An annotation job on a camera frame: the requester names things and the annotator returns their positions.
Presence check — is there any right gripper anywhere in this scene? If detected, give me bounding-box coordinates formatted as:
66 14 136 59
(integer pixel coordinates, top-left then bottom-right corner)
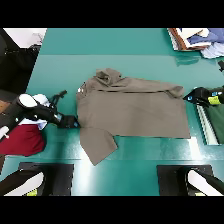
182 86 211 108

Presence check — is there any dark green garment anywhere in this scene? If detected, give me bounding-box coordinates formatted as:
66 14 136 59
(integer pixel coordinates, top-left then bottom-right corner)
203 104 224 145

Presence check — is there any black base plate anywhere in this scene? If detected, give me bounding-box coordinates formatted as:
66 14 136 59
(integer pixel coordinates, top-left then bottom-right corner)
156 164 214 197
18 162 75 197

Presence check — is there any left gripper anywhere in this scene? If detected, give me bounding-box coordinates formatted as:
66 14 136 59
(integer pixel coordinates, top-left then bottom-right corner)
58 114 81 130

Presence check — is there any brown T-shirt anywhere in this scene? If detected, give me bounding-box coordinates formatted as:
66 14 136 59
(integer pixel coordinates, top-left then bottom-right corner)
75 68 192 167

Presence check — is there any red garment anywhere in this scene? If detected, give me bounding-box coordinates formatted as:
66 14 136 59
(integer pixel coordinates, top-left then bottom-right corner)
0 123 46 158

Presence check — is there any light blue garment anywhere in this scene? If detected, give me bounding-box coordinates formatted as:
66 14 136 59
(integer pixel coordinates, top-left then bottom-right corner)
199 41 224 60

